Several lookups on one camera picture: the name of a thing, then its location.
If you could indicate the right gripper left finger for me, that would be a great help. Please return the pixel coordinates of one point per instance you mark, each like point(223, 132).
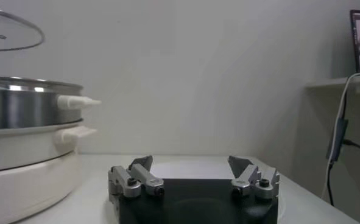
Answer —
point(131, 182)

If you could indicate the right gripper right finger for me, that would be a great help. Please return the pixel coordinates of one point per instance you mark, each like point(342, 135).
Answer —
point(256, 181)

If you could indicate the stainless steel steamer basket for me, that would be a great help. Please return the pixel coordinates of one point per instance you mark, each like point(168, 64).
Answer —
point(30, 106)

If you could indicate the black inline adapter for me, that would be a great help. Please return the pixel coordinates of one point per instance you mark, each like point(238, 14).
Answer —
point(338, 140)

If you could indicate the cream electric cooker pot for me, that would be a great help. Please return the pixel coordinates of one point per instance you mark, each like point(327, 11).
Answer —
point(30, 182)

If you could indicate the white side desk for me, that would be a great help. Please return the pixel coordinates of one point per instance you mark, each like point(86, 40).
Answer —
point(329, 82)

